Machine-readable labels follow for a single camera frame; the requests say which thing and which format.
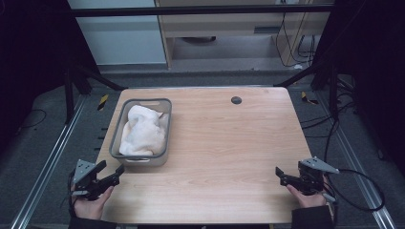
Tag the dark curtain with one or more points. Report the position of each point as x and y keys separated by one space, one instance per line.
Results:
x=28 y=63
x=379 y=79

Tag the black horizontal frame bar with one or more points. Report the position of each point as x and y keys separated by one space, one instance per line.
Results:
x=191 y=10

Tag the grey plastic basket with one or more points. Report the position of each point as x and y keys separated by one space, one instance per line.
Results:
x=119 y=127

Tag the yellow black striped tape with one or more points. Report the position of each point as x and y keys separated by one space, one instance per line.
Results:
x=102 y=102
x=306 y=98

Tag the white cabinet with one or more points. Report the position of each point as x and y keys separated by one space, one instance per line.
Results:
x=121 y=41

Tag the light wooden desk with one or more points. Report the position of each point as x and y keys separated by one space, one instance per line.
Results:
x=223 y=24

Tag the black metal frame stand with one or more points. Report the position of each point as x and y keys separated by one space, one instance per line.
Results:
x=68 y=95
x=333 y=95

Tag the person's right hand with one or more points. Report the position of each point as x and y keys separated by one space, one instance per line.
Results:
x=307 y=199

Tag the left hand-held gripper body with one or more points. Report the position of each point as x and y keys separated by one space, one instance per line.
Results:
x=83 y=178

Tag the white towel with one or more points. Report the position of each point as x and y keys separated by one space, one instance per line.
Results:
x=143 y=133

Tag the person's left hand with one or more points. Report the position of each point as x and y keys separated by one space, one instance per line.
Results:
x=90 y=206

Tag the aluminium floor rail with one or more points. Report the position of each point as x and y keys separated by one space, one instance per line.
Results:
x=348 y=149
x=47 y=165

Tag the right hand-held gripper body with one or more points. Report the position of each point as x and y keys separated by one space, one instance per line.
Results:
x=310 y=179

